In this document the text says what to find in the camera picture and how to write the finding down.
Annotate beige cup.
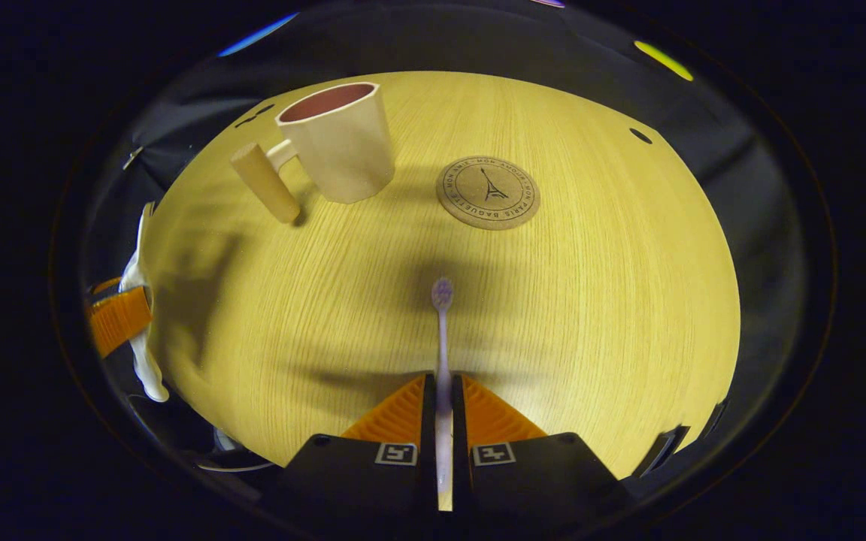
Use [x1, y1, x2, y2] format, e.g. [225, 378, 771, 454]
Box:
[230, 81, 396, 225]

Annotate white toothbrush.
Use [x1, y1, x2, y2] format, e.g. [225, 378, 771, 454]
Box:
[431, 277, 455, 512]

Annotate round cork coaster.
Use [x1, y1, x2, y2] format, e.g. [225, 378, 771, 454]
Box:
[435, 156, 541, 231]

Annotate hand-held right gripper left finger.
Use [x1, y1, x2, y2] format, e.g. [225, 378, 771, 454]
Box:
[279, 373, 438, 519]

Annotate wooden desktop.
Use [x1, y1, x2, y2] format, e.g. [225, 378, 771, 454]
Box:
[140, 71, 742, 512]

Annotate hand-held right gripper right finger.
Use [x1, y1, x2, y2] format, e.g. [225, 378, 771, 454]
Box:
[452, 373, 629, 519]

